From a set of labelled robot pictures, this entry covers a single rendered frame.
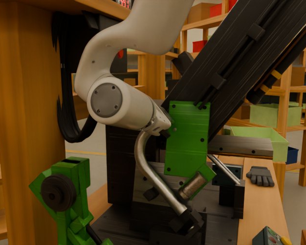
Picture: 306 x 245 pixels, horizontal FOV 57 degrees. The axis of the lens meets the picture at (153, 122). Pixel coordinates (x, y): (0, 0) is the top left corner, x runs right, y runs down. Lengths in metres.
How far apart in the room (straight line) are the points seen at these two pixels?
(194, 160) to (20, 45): 0.51
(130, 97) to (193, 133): 0.34
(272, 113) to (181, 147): 2.74
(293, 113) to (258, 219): 2.74
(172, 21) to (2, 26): 0.41
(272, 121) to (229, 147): 2.61
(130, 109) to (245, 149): 0.49
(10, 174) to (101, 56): 0.39
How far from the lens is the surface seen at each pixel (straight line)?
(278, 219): 1.01
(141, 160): 0.79
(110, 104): 0.49
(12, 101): 0.72
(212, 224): 0.92
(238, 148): 0.89
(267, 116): 3.53
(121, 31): 0.48
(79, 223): 0.64
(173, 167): 0.80
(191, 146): 0.79
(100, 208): 1.06
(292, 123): 3.66
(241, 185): 0.94
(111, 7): 0.81
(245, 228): 0.93
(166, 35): 0.46
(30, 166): 0.73
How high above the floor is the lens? 1.36
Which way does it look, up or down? 10 degrees down
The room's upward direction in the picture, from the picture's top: straight up
